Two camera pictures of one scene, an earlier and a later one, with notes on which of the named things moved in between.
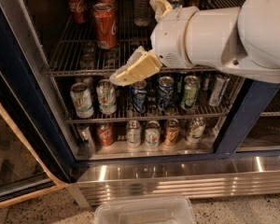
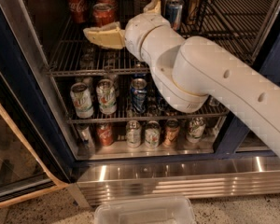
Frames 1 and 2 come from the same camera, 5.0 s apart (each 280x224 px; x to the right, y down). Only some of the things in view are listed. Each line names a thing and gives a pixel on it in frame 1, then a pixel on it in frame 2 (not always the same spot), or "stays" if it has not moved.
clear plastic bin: (158, 210) stays
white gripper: (168, 40) → (136, 32)
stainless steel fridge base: (193, 176) stays
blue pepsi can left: (138, 92) stays
